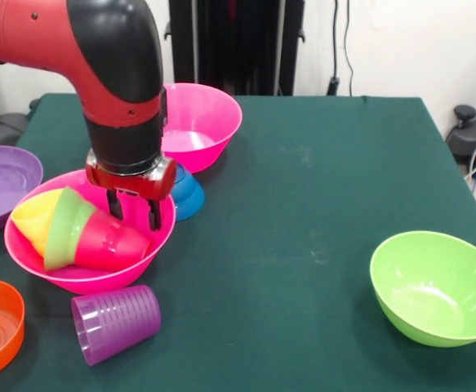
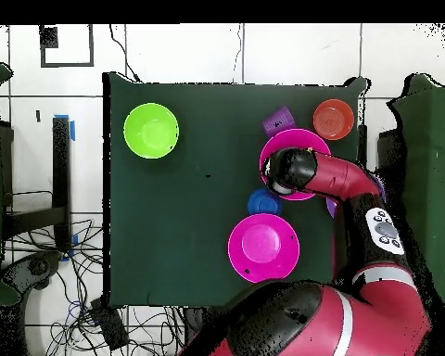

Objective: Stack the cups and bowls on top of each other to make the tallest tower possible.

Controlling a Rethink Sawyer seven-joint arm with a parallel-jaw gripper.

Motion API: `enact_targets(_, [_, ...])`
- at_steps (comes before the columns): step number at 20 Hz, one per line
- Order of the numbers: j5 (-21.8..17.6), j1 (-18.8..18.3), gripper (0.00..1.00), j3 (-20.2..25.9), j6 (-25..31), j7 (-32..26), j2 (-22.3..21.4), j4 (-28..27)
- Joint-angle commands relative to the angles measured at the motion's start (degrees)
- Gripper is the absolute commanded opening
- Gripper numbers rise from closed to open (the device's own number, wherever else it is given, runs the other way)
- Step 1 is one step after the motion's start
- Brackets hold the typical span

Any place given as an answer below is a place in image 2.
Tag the blue plastic bowl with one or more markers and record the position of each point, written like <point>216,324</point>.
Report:
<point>263,203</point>

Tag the magenta plastic bowl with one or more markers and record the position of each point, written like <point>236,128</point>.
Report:
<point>293,139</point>
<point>264,248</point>

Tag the purple plastic cup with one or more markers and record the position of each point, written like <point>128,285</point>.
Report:
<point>278,120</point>

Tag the purple plastic bowl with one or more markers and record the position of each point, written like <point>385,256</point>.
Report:
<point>331,207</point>

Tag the red plastic bowl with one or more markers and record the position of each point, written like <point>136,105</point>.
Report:
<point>333,119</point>

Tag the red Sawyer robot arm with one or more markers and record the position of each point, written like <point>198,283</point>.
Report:
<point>337,178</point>

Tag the dark green tablecloth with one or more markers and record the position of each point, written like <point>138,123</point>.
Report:
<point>207,241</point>

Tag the large lime green bowl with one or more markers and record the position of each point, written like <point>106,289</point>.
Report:
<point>151,130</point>

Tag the blue tape strip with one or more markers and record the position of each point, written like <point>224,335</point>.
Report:
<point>72,131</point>

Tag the black metal stand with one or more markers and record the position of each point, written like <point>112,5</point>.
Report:
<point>61,167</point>

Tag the black floor box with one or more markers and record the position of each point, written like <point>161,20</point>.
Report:
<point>109,326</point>

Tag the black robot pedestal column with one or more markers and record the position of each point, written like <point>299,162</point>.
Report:
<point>194,322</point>

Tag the grey pedestal foot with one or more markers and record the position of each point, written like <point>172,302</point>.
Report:
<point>37,267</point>

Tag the black square floor frame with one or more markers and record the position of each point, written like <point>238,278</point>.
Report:
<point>66,65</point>

